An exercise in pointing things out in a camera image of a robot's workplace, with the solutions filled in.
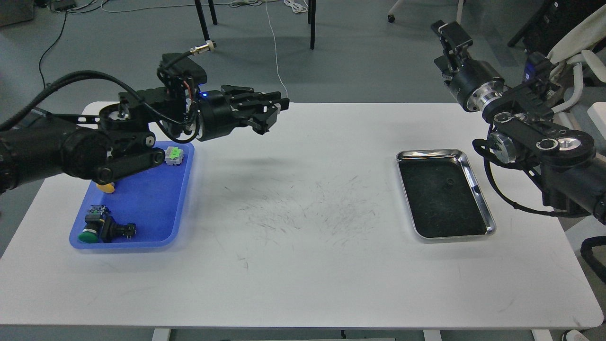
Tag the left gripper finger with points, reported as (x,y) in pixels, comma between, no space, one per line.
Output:
(262,118)
(239,98)

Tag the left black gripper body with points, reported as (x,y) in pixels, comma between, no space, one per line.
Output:
(189,111)

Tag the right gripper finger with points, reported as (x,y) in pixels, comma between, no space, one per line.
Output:
(446,64)
(454,40)

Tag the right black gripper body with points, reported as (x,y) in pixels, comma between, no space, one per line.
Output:
(471,76)

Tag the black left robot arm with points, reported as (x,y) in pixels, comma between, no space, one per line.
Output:
(117,142)

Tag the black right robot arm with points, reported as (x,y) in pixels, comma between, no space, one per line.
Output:
(560,161)

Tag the silver metal tray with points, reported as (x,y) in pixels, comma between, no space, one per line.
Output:
(440,213)

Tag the blue plastic tray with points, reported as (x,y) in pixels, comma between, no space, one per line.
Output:
(153,200)

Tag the beige jacket on chair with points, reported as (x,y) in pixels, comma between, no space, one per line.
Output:
(584,36)

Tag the grey and green switch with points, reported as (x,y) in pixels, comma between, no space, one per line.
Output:
(174,156)

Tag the yellow push button switch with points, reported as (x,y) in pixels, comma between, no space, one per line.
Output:
(107,188)

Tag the green push button switch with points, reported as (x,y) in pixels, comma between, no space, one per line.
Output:
(100,226)

